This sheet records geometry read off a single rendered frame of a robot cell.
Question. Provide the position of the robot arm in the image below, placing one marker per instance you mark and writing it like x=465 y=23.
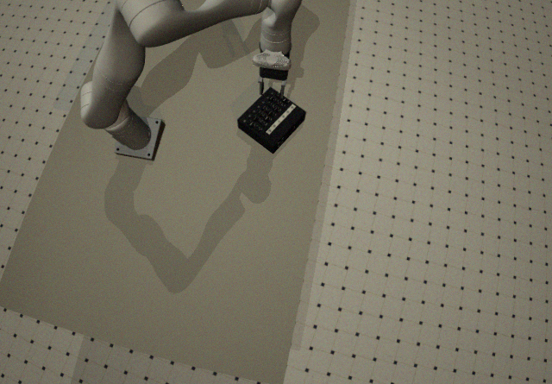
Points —
x=155 y=23

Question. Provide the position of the black lighting desk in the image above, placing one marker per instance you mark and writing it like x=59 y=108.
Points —
x=282 y=118

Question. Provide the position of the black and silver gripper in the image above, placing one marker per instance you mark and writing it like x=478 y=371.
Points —
x=274 y=56

